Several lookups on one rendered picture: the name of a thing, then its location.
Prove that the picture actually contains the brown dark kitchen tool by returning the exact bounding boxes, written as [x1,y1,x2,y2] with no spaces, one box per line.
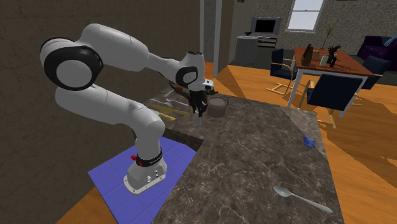
[168,81,219,97]

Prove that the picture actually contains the brown grey pot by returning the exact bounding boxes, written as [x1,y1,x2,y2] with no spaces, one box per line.
[206,95,230,118]

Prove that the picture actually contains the small silver spoon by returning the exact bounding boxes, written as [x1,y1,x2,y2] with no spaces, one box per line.
[165,97,190,107]

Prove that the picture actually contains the long yellow knife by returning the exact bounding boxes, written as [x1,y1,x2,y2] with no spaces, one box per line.
[150,104,192,117]

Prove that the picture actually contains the short yellow utensil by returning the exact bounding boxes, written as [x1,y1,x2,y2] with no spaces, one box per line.
[157,112,176,122]

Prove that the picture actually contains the silver fork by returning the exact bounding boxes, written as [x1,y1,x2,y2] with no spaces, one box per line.
[150,98,174,109]

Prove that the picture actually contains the grey television cabinet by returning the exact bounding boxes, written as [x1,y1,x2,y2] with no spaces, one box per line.
[233,35,279,64]

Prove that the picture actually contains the dark blue chair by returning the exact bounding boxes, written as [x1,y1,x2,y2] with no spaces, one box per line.
[298,73,364,130]
[354,55,393,106]
[266,48,296,96]

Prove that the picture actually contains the grey television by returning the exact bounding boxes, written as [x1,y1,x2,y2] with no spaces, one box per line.
[250,17,282,37]

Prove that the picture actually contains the blue square sponge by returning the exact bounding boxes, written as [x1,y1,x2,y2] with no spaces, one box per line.
[303,136,317,150]

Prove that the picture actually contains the blue tiled robot stand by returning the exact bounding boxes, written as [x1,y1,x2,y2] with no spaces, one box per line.
[87,136,198,224]

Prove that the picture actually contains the white framed window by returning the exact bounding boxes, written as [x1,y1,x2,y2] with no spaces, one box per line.
[284,0,325,33]

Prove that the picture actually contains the brown dining table white legs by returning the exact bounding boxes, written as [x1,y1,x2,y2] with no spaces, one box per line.
[286,44,377,118]

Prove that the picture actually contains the purple sofa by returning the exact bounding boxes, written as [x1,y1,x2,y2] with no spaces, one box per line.
[356,34,397,64]

